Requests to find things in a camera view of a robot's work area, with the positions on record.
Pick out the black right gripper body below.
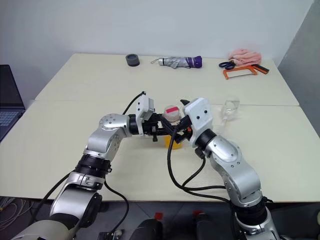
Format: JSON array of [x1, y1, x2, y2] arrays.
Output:
[[174, 124, 193, 146]]

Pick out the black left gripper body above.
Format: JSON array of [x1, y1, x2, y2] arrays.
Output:
[[143, 113, 166, 143]]

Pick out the clear orange juice bottle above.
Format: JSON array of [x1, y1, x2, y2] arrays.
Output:
[[161, 117, 186, 151]]

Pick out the clear wine glass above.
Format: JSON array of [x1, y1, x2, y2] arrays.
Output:
[[216, 97, 241, 133]]

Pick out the orange hacksaw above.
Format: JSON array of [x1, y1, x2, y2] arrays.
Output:
[[223, 64, 270, 81]]

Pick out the pink fluffy towel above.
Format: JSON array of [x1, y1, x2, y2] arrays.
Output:
[[227, 48, 263, 66]]

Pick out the dark rounded shape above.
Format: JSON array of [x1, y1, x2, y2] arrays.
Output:
[[196, 219, 226, 240], [129, 218, 164, 240]]

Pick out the small metal wheeled base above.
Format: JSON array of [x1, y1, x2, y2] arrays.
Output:
[[98, 229, 124, 240]]

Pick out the dark laptop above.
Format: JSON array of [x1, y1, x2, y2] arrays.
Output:
[[0, 64, 26, 141]]

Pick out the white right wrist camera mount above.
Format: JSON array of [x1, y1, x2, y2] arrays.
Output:
[[183, 97, 215, 149]]

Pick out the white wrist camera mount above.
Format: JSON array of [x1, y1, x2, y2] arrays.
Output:
[[183, 97, 215, 149], [135, 92, 157, 137]]

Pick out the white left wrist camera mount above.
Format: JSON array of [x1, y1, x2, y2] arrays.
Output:
[[135, 92, 157, 137]]

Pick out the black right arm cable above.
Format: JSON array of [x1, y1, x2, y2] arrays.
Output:
[[166, 129, 232, 203]]

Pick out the black-handled scissors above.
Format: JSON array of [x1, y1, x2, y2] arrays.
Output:
[[218, 60, 236, 70]]

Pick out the floor cable bundle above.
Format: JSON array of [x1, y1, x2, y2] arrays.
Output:
[[0, 196, 34, 226]]

